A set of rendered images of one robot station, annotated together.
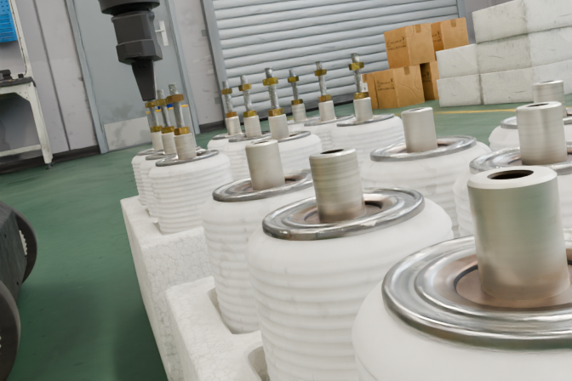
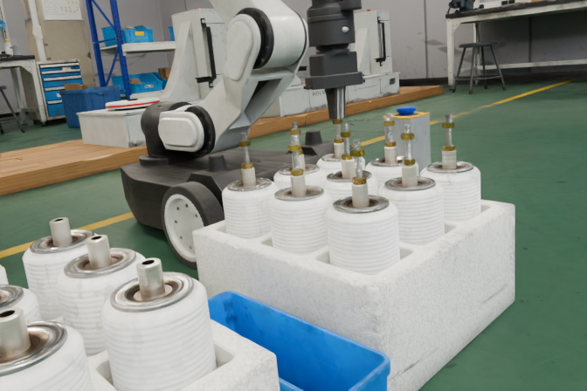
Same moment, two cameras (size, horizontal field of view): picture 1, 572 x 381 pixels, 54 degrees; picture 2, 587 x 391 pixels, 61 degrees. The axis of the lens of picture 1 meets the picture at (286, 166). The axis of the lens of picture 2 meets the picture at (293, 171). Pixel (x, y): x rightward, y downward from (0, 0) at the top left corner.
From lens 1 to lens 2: 0.78 m
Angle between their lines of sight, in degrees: 64
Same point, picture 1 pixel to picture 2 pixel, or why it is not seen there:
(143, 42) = (313, 79)
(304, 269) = not seen: outside the picture
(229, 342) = not seen: hidden behind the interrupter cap
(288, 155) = (272, 211)
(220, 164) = (243, 199)
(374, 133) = (332, 222)
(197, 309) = not seen: hidden behind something
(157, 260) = (196, 242)
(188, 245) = (208, 242)
